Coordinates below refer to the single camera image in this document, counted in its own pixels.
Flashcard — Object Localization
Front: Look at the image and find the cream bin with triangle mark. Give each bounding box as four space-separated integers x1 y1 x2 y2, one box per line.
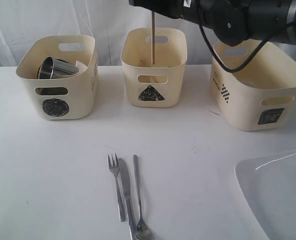
120 28 188 108

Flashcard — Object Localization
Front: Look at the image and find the cream bin with circle mark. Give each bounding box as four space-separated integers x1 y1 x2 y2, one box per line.
16 35 99 120

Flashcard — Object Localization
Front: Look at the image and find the wooden chopstick apart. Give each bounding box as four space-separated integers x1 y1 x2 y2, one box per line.
151 11 155 65

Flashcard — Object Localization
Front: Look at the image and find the large white square plate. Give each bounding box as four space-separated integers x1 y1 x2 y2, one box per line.
235 149 296 240

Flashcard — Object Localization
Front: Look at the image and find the stainless steel table knife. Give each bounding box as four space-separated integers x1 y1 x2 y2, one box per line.
118 158 136 240

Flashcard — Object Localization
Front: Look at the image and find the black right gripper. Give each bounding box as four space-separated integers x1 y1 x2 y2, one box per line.
128 0 214 25

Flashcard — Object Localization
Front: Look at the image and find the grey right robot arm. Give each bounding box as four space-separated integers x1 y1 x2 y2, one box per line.
128 0 296 47

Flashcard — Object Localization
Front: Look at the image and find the stainless steel fork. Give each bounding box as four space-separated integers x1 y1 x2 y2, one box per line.
107 153 126 222

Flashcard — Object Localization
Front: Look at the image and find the stainless steel spoon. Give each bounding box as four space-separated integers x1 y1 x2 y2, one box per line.
133 154 153 240

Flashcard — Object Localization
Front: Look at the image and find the steel mug with loop handle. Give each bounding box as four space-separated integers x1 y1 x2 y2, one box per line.
37 56 79 79

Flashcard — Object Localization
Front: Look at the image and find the cream bin with square mark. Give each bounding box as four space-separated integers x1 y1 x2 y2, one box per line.
209 42 296 131

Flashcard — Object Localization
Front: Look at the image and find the steel cup with wire handle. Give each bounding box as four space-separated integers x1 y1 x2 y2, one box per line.
35 87 68 96

